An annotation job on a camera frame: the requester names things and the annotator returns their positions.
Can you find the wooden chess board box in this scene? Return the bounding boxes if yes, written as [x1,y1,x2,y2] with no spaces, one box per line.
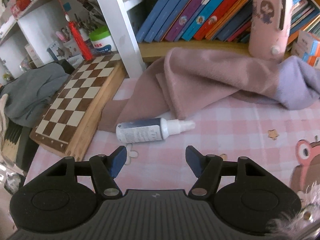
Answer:
[30,52,127,161]

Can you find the white spray bottle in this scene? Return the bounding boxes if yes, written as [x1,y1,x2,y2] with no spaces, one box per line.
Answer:
[116,118,195,144]

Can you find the pink checkered tablecloth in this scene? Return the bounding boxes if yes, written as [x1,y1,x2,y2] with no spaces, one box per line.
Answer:
[0,77,320,240]

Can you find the black piano keyboard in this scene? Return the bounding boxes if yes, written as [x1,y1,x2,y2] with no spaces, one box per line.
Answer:
[2,120,38,172]

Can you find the pink purple cloth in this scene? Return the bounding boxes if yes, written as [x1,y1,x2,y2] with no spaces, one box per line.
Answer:
[98,48,319,132]

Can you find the grey cloth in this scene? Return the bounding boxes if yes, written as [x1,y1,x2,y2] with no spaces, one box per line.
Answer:
[1,63,69,128]

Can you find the red tassel ornament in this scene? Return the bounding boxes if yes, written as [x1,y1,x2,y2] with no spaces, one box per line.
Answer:
[58,0,93,61]

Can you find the white pen holder cup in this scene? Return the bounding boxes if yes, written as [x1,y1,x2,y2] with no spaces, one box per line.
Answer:
[63,39,82,58]

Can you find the green lid white jar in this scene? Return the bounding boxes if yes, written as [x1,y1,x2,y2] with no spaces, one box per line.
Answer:
[89,25,117,54]

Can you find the orange white medicine boxes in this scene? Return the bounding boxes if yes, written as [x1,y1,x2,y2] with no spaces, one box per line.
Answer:
[291,31,320,69]

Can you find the row of leaning books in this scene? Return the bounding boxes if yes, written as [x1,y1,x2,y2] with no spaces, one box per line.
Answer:
[134,0,320,46]

